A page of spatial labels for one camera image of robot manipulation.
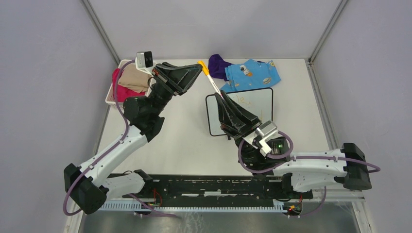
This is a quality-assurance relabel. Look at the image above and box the purple cloth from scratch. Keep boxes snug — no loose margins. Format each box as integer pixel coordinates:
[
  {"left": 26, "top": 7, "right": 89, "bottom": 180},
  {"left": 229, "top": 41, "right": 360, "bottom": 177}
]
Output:
[{"left": 207, "top": 54, "right": 232, "bottom": 81}]

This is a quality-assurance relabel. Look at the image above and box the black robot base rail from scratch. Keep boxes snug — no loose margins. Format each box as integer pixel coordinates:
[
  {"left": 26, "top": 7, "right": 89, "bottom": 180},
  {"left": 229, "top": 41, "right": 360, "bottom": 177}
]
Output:
[{"left": 134, "top": 170, "right": 313, "bottom": 211}]

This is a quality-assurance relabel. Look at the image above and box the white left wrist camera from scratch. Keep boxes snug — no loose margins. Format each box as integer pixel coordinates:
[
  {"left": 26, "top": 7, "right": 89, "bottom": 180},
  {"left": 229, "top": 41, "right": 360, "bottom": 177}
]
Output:
[{"left": 135, "top": 51, "right": 155, "bottom": 75}]

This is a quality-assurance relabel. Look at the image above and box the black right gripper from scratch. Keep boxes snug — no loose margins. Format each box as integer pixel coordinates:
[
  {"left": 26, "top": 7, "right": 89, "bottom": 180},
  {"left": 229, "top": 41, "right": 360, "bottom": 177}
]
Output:
[{"left": 215, "top": 90, "right": 263, "bottom": 166}]

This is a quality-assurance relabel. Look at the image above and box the white marker pen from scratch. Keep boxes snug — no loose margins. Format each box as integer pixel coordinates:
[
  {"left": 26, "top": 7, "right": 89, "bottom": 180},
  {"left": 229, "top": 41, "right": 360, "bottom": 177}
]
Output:
[{"left": 206, "top": 74, "right": 221, "bottom": 96}]

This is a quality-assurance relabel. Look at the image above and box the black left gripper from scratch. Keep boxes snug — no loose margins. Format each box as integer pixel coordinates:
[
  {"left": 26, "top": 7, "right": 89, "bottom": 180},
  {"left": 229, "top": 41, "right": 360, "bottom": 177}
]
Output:
[{"left": 149, "top": 62, "right": 206, "bottom": 117}]

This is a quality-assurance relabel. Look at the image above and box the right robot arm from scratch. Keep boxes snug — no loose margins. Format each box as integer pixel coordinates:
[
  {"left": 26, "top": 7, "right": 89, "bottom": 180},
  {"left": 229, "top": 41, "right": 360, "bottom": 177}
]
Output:
[{"left": 214, "top": 91, "right": 380, "bottom": 198}]

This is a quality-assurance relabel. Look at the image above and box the beige folded cloth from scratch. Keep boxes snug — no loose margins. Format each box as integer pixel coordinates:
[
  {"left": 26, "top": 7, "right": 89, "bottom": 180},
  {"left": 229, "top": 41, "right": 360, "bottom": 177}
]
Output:
[{"left": 118, "top": 64, "right": 152, "bottom": 93}]

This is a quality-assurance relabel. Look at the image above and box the white whiteboard black frame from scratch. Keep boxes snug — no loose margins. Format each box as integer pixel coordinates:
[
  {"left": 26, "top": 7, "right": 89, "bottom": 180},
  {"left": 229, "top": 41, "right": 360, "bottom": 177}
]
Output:
[{"left": 206, "top": 88, "right": 274, "bottom": 136}]

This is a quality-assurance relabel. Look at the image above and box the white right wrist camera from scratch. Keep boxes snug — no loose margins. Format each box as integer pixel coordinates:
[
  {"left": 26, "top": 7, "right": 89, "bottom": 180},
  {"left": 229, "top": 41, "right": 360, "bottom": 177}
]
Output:
[{"left": 243, "top": 120, "right": 280, "bottom": 156}]

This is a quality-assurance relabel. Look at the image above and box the blue patterned cloth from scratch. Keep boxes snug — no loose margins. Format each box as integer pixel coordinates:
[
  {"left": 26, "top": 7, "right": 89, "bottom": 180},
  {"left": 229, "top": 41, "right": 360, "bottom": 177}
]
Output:
[{"left": 221, "top": 59, "right": 281, "bottom": 93}]

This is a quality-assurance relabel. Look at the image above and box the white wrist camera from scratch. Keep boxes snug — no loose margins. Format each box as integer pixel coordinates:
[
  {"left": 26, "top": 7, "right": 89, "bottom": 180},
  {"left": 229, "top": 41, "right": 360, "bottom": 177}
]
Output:
[
  {"left": 243, "top": 120, "right": 280, "bottom": 156},
  {"left": 135, "top": 51, "right": 155, "bottom": 75}
]

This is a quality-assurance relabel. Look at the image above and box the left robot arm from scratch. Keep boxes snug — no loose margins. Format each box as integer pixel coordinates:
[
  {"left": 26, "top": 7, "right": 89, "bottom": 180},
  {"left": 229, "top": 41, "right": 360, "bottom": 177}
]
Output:
[{"left": 63, "top": 62, "right": 204, "bottom": 216}]

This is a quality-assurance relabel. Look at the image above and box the pink cloth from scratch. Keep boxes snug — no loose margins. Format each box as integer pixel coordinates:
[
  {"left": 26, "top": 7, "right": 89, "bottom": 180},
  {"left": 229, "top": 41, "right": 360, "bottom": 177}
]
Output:
[{"left": 112, "top": 68, "right": 146, "bottom": 102}]

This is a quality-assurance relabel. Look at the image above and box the yellow marker cap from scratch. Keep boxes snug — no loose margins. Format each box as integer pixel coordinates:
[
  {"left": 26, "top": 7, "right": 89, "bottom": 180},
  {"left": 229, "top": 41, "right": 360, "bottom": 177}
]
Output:
[{"left": 198, "top": 61, "right": 209, "bottom": 76}]

